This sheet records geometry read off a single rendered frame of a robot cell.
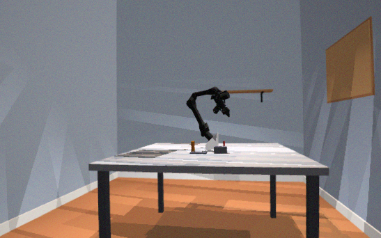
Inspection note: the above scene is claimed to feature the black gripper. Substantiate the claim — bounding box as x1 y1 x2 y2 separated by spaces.
216 100 230 117

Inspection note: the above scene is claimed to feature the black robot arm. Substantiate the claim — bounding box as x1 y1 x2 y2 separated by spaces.
186 86 230 141

